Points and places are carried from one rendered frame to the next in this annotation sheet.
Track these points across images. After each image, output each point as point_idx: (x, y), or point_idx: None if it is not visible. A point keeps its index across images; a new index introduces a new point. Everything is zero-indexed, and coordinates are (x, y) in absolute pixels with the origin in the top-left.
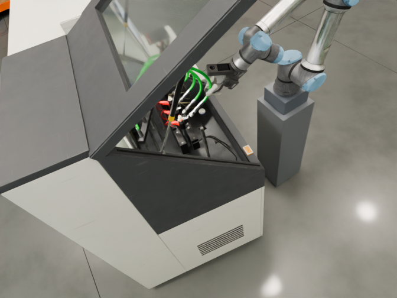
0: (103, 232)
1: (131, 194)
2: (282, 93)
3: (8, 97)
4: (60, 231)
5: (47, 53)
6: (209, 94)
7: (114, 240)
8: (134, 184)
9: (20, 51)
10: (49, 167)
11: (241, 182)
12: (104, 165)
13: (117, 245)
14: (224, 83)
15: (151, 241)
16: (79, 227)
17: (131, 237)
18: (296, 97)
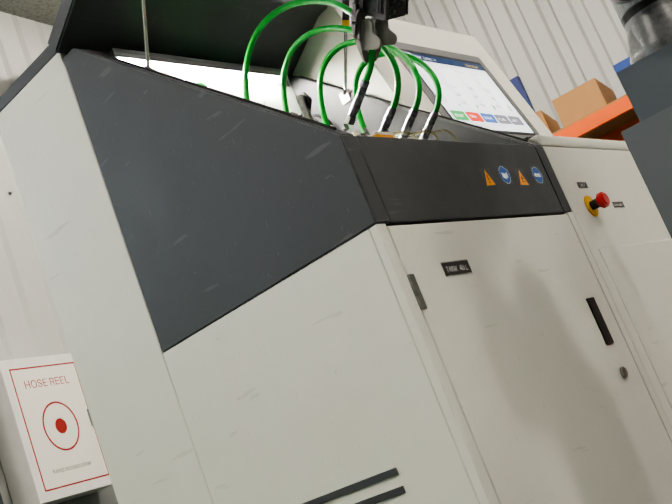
0: (78, 272)
1: (102, 157)
2: (631, 59)
3: None
4: (34, 236)
5: None
6: (357, 48)
7: (95, 319)
8: (103, 129)
9: None
10: (27, 68)
11: (292, 178)
12: (69, 71)
13: (101, 348)
14: (360, 2)
15: (154, 378)
16: (52, 237)
17: (118, 329)
18: (664, 52)
